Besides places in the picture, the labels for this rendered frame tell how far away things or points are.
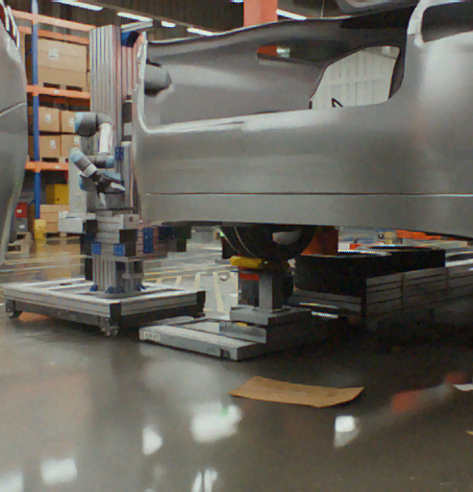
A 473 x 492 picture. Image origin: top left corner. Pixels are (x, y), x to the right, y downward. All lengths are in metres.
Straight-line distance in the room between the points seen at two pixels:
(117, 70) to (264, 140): 2.45
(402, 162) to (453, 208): 0.23
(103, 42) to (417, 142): 3.12
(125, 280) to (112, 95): 1.25
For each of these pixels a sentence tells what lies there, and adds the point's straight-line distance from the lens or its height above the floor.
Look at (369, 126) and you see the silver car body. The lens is 2.58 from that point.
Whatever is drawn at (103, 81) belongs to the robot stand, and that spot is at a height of 1.66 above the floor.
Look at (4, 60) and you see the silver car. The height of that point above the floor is 1.14.
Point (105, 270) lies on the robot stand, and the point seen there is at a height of 0.38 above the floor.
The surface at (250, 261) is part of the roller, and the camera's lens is 4.22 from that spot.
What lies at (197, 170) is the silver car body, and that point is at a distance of 3.14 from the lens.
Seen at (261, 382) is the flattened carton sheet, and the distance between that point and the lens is 3.56.
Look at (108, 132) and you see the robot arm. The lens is 4.54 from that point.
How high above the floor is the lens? 0.91
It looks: 4 degrees down
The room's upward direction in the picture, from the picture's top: straight up
